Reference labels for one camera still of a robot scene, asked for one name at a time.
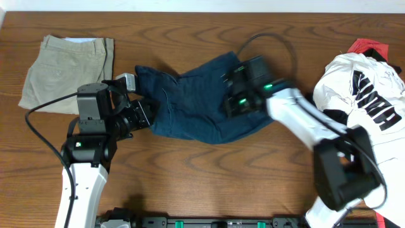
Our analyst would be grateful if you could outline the navy blue shorts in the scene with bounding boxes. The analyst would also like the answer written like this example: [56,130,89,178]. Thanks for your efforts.
[135,52,272,144]

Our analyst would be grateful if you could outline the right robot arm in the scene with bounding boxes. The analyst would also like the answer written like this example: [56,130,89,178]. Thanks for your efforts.
[222,56,387,227]

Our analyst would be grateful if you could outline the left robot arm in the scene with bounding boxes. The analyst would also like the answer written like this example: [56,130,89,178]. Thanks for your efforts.
[55,82,159,227]

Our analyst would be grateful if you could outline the folded khaki shorts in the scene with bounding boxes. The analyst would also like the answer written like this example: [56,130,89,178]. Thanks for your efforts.
[18,35,114,110]

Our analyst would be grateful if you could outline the black garment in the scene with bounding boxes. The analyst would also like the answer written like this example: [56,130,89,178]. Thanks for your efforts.
[323,109,349,125]

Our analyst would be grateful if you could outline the red garment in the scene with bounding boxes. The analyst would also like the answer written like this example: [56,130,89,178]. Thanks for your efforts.
[347,39,389,62]

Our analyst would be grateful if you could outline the white printed t-shirt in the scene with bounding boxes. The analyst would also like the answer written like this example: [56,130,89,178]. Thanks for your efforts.
[313,53,404,227]

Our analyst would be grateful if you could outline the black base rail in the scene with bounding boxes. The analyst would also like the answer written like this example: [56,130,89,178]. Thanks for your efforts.
[94,208,309,228]

